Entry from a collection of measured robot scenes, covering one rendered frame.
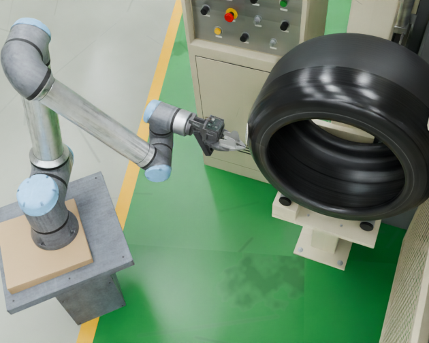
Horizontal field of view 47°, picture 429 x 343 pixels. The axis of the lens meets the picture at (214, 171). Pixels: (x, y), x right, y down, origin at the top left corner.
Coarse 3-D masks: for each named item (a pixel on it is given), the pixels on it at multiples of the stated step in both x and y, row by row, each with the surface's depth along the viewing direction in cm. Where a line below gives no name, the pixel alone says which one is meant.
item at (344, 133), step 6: (318, 120) 184; (324, 126) 182; (330, 126) 182; (336, 126) 182; (342, 126) 182; (330, 132) 183; (336, 132) 182; (342, 132) 181; (348, 132) 180; (354, 132) 179; (360, 132) 179; (366, 132) 179; (342, 138) 183; (348, 138) 182; (354, 138) 181; (360, 138) 179; (366, 138) 178; (372, 138) 177
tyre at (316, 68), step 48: (336, 48) 131; (384, 48) 128; (288, 96) 130; (336, 96) 122; (384, 96) 120; (288, 144) 173; (336, 144) 173; (384, 144) 166; (288, 192) 158; (336, 192) 169; (384, 192) 161
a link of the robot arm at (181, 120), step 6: (180, 114) 170; (186, 114) 170; (174, 120) 170; (180, 120) 169; (186, 120) 169; (174, 126) 170; (180, 126) 169; (186, 126) 170; (174, 132) 173; (180, 132) 171
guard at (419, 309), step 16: (416, 224) 197; (416, 240) 185; (400, 256) 216; (416, 256) 172; (400, 272) 201; (416, 272) 158; (400, 288) 187; (416, 288) 148; (400, 304) 172; (416, 304) 143; (384, 320) 201; (400, 320) 161; (416, 320) 131; (384, 336) 194; (400, 336) 152; (416, 336) 128
